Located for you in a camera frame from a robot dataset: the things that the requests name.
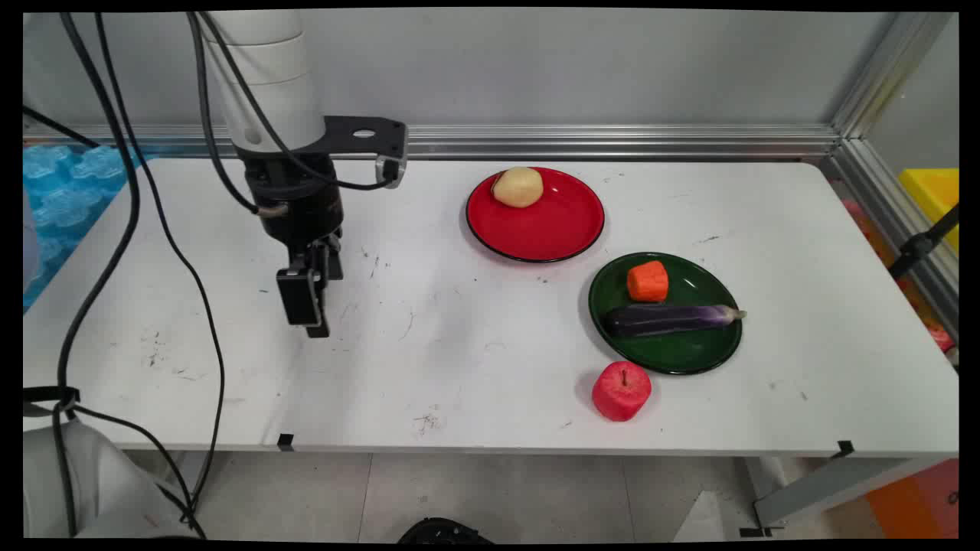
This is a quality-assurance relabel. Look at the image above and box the orange toy carrot piece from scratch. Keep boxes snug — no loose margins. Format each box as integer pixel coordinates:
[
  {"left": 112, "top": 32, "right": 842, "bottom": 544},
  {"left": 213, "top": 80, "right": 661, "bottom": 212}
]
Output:
[{"left": 626, "top": 260, "right": 670, "bottom": 303}]

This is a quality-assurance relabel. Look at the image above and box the thick black cable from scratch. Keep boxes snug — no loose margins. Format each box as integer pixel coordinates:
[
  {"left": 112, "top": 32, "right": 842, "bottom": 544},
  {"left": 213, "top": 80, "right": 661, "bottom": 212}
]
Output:
[{"left": 47, "top": 11, "right": 142, "bottom": 536}]

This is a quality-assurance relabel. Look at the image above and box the red toy apple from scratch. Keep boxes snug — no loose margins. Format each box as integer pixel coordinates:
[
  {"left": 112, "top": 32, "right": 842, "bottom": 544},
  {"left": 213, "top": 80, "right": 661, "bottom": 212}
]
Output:
[{"left": 591, "top": 360, "right": 653, "bottom": 422}]

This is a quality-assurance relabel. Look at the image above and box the orange floor box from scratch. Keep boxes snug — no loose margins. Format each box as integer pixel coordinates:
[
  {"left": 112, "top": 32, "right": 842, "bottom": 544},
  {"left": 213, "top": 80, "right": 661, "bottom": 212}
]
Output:
[{"left": 864, "top": 459, "right": 959, "bottom": 540}]

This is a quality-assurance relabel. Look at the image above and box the black cable strap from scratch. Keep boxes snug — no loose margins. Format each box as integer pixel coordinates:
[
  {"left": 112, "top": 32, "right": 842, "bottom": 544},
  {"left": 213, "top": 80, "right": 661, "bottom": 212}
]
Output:
[{"left": 23, "top": 386, "right": 82, "bottom": 419}]

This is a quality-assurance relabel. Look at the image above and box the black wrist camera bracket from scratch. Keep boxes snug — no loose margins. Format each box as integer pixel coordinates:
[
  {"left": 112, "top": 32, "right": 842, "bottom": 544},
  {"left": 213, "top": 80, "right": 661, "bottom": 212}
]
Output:
[{"left": 322, "top": 115, "right": 408, "bottom": 163}]

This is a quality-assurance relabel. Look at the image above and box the aluminium frame rail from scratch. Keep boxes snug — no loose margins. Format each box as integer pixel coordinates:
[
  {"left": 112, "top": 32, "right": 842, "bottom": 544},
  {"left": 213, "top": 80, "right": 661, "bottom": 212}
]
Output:
[
  {"left": 819, "top": 138, "right": 959, "bottom": 341},
  {"left": 23, "top": 122, "right": 843, "bottom": 162}
]

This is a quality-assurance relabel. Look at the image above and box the yellow plastic bin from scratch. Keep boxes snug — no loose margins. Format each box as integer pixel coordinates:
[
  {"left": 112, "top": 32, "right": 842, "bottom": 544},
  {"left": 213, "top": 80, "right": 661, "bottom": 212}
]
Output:
[{"left": 897, "top": 167, "right": 959, "bottom": 255}]

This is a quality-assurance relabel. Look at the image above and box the purple toy eggplant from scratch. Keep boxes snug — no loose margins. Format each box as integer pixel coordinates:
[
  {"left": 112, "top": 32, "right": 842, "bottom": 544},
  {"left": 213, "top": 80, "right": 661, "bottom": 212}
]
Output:
[{"left": 606, "top": 303, "right": 748, "bottom": 339}]

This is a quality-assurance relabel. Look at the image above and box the thin black cable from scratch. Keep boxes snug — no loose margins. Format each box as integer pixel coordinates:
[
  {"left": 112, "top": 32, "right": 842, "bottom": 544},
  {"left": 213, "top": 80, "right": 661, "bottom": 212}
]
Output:
[{"left": 93, "top": 11, "right": 227, "bottom": 529}]

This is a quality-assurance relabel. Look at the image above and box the dark green round plate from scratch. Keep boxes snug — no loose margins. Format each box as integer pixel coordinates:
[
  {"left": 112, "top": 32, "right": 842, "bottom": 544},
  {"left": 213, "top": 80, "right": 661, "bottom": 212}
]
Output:
[{"left": 588, "top": 252, "right": 744, "bottom": 377}]

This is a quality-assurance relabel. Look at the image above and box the red round plate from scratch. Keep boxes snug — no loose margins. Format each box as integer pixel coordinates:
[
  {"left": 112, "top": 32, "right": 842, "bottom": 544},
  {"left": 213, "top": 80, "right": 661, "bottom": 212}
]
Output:
[{"left": 465, "top": 166, "right": 606, "bottom": 265}]

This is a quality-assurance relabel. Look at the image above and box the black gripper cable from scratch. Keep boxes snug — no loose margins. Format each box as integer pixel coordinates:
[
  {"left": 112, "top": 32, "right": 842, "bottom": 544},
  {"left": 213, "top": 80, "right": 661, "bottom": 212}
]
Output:
[{"left": 187, "top": 11, "right": 265, "bottom": 217}]

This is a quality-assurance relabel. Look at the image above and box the aluminium frame post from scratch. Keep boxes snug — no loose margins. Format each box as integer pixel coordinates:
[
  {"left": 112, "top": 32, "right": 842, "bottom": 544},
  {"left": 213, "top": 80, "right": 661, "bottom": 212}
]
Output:
[{"left": 831, "top": 11, "right": 958, "bottom": 140}]

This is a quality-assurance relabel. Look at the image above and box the black round floor object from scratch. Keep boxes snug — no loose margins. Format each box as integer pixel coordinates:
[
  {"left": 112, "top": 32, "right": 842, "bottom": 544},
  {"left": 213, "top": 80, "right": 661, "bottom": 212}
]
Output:
[{"left": 396, "top": 517, "right": 495, "bottom": 545}]

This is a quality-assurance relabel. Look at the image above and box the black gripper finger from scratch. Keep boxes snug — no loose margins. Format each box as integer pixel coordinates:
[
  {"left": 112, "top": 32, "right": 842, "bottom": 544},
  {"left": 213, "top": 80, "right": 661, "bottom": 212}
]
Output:
[
  {"left": 306, "top": 233, "right": 345, "bottom": 339},
  {"left": 276, "top": 243, "right": 325, "bottom": 328}
]

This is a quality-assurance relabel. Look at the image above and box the blue bubble wrap sheet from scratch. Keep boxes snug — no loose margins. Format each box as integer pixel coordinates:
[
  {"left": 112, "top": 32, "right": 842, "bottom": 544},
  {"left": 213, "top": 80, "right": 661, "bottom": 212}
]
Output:
[{"left": 23, "top": 144, "right": 158, "bottom": 313}]

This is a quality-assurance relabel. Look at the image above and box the beige toy potato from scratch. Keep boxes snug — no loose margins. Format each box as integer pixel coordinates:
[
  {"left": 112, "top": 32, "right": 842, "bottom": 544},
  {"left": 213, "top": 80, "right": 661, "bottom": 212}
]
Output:
[{"left": 492, "top": 167, "right": 545, "bottom": 209}]

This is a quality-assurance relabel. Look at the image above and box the black stand clamp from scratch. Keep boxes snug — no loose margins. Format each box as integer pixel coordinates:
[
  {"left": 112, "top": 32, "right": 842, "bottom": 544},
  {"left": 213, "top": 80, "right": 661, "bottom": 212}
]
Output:
[{"left": 888, "top": 203, "right": 959, "bottom": 281}]

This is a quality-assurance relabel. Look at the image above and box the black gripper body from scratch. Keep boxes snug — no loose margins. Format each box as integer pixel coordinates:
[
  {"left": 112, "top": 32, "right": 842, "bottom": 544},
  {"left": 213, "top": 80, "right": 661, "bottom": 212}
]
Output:
[{"left": 243, "top": 147, "right": 345, "bottom": 247}]

